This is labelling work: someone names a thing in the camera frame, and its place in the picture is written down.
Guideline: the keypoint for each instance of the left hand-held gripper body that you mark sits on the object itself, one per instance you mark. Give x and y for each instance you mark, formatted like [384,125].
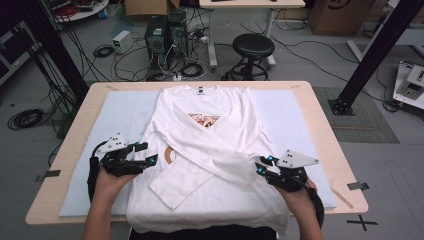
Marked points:
[116,165]

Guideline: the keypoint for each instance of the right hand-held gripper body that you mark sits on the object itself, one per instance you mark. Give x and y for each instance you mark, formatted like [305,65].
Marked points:
[290,178]

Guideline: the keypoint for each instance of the white printed long-sleeve shirt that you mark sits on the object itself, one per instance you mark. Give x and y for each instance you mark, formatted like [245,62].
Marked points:
[206,206]

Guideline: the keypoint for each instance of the person's left hand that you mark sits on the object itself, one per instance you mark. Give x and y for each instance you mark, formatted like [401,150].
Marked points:
[106,188]

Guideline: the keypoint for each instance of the person's right hand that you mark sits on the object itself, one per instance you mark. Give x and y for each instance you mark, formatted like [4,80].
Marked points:
[300,201]

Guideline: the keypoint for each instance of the light blue foam mat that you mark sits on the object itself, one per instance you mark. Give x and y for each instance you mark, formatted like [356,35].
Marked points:
[116,113]

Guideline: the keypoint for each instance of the thin wooden strip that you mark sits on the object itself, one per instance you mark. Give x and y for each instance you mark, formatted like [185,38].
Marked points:
[343,199]

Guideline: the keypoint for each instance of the black tape piece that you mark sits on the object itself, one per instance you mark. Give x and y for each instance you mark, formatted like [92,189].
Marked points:
[51,174]
[357,186]

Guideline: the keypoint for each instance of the person's dark clothing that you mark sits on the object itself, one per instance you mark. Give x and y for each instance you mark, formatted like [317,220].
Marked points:
[216,234]

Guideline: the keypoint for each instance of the white power strip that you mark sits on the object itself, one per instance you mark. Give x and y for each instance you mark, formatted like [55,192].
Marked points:
[177,77]

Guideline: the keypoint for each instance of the black tape cross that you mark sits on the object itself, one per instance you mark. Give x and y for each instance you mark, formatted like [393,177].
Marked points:
[361,222]

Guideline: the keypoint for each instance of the grey floor mat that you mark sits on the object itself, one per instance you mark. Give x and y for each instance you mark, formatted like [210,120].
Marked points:
[366,126]

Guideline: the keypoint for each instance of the small white power supply box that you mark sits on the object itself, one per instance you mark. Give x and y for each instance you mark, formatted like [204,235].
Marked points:
[121,40]

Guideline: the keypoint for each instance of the black computer tower green light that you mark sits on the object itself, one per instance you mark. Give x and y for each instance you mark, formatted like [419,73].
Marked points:
[156,36]

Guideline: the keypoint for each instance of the black round stool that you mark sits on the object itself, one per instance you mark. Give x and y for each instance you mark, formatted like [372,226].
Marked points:
[253,45]

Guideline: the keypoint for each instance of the black computer tower with fan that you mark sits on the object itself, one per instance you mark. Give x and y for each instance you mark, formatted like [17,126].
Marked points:
[178,35]

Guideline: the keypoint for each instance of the open cardboard box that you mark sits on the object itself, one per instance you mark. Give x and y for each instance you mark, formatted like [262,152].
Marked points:
[146,8]

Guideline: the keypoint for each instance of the white flat device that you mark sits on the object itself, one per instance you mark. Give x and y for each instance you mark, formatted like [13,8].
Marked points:
[405,90]

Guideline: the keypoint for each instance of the round white table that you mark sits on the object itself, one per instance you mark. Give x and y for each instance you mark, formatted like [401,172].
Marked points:
[96,8]

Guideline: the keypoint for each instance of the grey metal rack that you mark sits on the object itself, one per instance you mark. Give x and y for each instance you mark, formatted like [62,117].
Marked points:
[13,60]

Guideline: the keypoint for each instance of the white desk with wooden top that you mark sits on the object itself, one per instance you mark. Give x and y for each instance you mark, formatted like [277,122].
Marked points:
[253,3]

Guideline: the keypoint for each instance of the large printed cardboard box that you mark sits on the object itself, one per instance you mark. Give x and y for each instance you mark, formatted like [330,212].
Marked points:
[340,18]

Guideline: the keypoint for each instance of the black metal frame post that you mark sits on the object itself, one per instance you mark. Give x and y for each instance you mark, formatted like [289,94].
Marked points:
[56,50]
[376,50]

